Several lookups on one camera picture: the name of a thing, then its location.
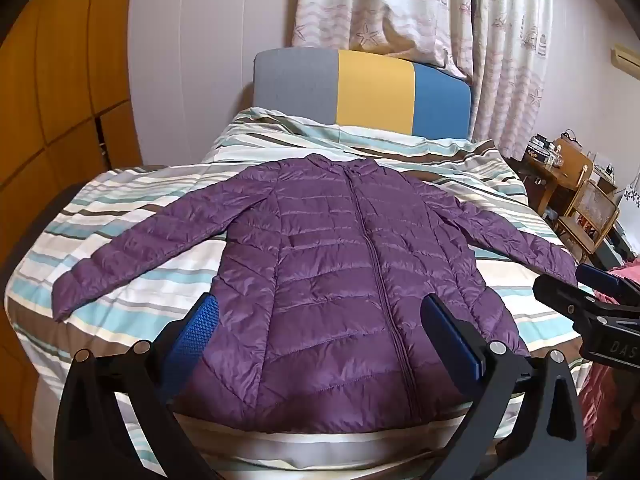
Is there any wooden chair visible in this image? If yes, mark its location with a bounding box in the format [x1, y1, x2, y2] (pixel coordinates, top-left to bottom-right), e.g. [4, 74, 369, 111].
[556, 152, 621, 257]

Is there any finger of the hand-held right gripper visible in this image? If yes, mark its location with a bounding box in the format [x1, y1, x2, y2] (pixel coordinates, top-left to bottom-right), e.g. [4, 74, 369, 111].
[532, 275, 601, 328]
[575, 262, 638, 307]

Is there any white floral cloth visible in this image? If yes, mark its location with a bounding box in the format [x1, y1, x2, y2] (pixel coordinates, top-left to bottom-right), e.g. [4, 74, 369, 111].
[621, 170, 640, 213]

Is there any ship print curtain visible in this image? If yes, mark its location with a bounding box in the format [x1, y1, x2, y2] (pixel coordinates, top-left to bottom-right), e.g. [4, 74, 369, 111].
[291, 0, 555, 158]

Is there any air conditioner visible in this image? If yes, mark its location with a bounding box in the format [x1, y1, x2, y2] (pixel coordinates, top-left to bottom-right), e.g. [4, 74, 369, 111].
[610, 45, 640, 72]

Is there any purple puffer jacket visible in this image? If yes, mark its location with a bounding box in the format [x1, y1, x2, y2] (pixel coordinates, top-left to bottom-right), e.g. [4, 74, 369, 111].
[51, 154, 581, 435]

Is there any wooden desk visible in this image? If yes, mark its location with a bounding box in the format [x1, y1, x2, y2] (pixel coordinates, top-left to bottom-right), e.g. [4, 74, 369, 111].
[522, 137, 618, 221]

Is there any grey yellow blue headboard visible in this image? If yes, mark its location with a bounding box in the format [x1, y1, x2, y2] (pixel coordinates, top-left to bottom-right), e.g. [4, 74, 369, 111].
[252, 48, 473, 141]

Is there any striped duvet bed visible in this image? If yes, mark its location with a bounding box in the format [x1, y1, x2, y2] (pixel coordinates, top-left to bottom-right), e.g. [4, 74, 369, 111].
[4, 106, 596, 480]

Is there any pink cloth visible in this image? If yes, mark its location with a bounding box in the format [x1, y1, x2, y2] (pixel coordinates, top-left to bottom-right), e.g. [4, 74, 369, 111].
[580, 257, 640, 446]

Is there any dark patterned box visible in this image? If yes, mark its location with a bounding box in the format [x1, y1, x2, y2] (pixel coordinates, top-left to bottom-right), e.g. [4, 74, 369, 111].
[525, 133, 563, 166]

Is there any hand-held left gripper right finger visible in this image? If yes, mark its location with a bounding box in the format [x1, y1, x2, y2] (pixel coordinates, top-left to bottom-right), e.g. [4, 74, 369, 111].
[420, 292, 588, 480]

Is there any wooden wardrobe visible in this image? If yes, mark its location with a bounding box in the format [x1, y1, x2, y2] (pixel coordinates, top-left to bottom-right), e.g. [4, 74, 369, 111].
[0, 0, 143, 288]

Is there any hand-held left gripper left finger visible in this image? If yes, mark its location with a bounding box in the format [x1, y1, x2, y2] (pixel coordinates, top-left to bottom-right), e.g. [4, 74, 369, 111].
[52, 292, 221, 480]

